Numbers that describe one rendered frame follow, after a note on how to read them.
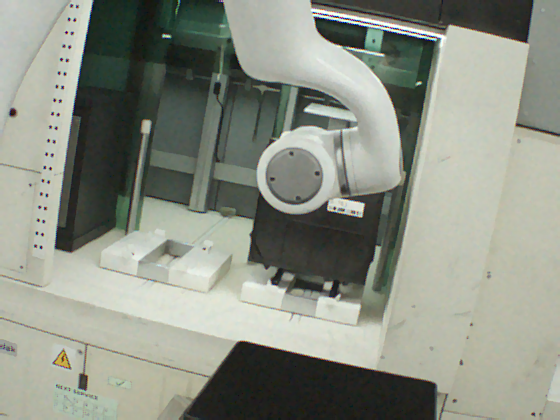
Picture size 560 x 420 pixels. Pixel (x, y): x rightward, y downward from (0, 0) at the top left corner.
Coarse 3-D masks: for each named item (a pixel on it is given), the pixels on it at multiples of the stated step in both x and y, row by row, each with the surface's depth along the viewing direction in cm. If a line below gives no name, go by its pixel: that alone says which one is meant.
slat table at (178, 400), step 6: (174, 396) 129; (180, 396) 130; (186, 396) 130; (174, 402) 127; (180, 402) 128; (186, 402) 128; (168, 408) 124; (174, 408) 125; (180, 408) 125; (186, 408) 126; (162, 414) 122; (168, 414) 122; (174, 414) 123; (180, 414) 123
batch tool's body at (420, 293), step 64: (128, 0) 174; (192, 0) 172; (320, 0) 119; (384, 0) 118; (448, 0) 116; (512, 0) 115; (64, 64) 126; (128, 64) 176; (192, 64) 174; (384, 64) 168; (448, 64) 113; (512, 64) 111; (64, 128) 130; (128, 128) 178; (448, 128) 114; (512, 128) 113; (0, 192) 132; (64, 192) 156; (128, 192) 181; (448, 192) 116; (0, 256) 134; (64, 256) 154; (384, 256) 170; (448, 256) 117; (0, 320) 136; (64, 320) 134; (128, 320) 132; (192, 320) 135; (256, 320) 141; (320, 320) 147; (384, 320) 143; (448, 320) 119; (0, 384) 138; (64, 384) 136; (192, 384) 132; (448, 384) 120
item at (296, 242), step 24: (336, 120) 150; (384, 192) 143; (264, 216) 147; (288, 216) 146; (312, 216) 146; (336, 216) 145; (360, 216) 144; (264, 240) 148; (288, 240) 147; (312, 240) 147; (336, 240) 146; (360, 240) 145; (264, 264) 149; (288, 264) 148; (312, 264) 148; (336, 264) 147; (360, 264) 146; (336, 288) 151
